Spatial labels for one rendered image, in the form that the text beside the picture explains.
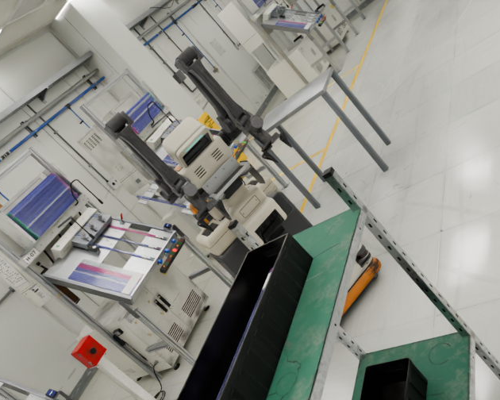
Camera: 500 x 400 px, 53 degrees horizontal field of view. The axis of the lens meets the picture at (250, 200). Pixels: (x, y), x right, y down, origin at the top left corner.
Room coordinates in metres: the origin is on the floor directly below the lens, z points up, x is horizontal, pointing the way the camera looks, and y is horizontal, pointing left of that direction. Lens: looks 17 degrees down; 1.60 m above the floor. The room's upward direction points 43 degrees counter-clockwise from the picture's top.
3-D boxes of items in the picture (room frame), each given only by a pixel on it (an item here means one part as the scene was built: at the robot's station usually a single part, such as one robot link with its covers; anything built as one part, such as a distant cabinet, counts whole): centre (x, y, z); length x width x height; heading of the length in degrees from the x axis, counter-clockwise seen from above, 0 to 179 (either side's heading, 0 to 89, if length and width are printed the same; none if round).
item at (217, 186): (2.42, 0.02, 0.99); 0.28 x 0.16 x 0.22; 104
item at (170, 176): (2.20, 0.18, 1.40); 0.11 x 0.06 x 0.43; 104
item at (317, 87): (3.83, -0.76, 0.40); 0.70 x 0.45 x 0.80; 54
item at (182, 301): (3.87, 1.28, 0.31); 0.70 x 0.65 x 0.62; 139
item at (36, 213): (3.84, 1.15, 1.52); 0.51 x 0.13 x 0.27; 139
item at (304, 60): (7.66, -1.98, 0.95); 1.36 x 0.82 x 1.90; 49
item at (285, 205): (2.56, -0.01, 0.68); 0.28 x 0.27 x 0.25; 104
